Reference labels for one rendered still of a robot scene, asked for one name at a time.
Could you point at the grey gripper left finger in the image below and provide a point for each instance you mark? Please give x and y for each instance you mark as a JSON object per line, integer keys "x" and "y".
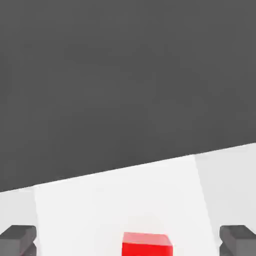
{"x": 16, "y": 242}

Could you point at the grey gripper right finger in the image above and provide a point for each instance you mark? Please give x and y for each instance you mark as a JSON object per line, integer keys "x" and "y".
{"x": 239, "y": 242}

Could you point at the small red cube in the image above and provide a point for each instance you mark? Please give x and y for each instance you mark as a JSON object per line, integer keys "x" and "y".
{"x": 147, "y": 247}

